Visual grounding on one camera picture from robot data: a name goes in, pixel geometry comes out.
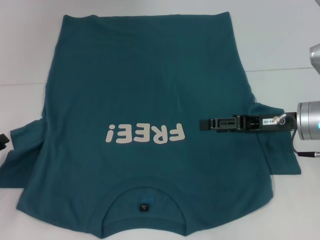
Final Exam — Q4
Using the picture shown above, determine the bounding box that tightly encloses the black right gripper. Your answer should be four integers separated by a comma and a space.
233, 111, 298, 133

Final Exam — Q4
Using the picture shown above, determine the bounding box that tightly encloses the teal FREE! print t-shirt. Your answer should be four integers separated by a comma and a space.
5, 11, 303, 238

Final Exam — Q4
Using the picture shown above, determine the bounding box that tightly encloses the right wrist cable with plug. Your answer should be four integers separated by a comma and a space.
291, 127, 320, 158

